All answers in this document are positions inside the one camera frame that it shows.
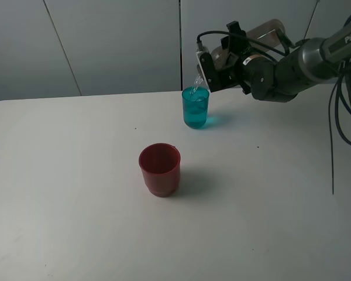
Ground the teal translucent plastic cup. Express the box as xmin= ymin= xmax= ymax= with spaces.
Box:
xmin=182 ymin=87 xmax=209 ymax=129

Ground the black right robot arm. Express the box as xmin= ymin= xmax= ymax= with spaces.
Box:
xmin=208 ymin=15 xmax=351 ymax=102

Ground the black camera cable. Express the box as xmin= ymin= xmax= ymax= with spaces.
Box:
xmin=196 ymin=29 xmax=351 ymax=196

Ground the red plastic cup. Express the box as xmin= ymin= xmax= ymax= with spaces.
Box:
xmin=139 ymin=143 xmax=181 ymax=197

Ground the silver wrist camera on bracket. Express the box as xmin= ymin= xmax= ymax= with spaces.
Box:
xmin=197 ymin=51 xmax=222 ymax=92

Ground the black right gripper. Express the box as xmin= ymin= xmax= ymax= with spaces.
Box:
xmin=219 ymin=21 xmax=295 ymax=94

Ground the brown translucent water bottle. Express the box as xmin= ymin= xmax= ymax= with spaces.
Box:
xmin=195 ymin=18 xmax=287 ymax=84

